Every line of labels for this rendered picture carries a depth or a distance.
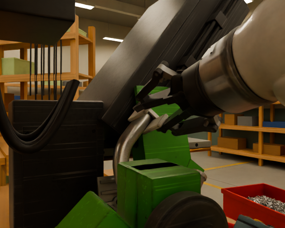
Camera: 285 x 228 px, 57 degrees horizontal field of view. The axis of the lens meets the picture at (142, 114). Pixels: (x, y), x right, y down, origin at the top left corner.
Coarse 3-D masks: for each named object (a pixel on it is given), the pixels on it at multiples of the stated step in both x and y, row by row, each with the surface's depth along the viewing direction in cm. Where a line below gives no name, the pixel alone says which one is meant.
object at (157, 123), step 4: (160, 116) 50; (164, 116) 48; (152, 120) 52; (156, 120) 50; (160, 120) 47; (164, 120) 47; (148, 124) 52; (152, 124) 50; (156, 124) 48; (160, 124) 47; (148, 128) 50; (152, 128) 49; (156, 128) 48; (144, 132) 52; (148, 132) 51
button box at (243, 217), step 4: (240, 216) 66; (244, 216) 65; (240, 220) 65; (244, 220) 65; (248, 220) 64; (252, 220) 63; (236, 224) 66; (240, 224) 65; (244, 224) 64; (248, 224) 63; (252, 224) 63; (256, 224) 62; (260, 224) 61; (264, 224) 61
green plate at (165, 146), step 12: (156, 108) 57; (168, 108) 58; (156, 132) 55; (168, 132) 57; (144, 144) 53; (156, 144) 55; (168, 144) 56; (180, 144) 58; (144, 156) 53; (156, 156) 54; (168, 156) 55; (180, 156) 57
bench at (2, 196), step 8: (0, 192) 109; (8, 192) 109; (0, 200) 99; (8, 200) 99; (0, 208) 91; (8, 208) 91; (0, 216) 84; (8, 216) 84; (0, 224) 78; (8, 224) 78
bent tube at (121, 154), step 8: (152, 112) 51; (136, 120) 50; (144, 120) 51; (128, 128) 50; (136, 128) 50; (144, 128) 51; (120, 136) 49; (128, 136) 48; (136, 136) 49; (120, 144) 48; (128, 144) 48; (120, 152) 47; (128, 152) 48; (120, 160) 47; (128, 160) 48
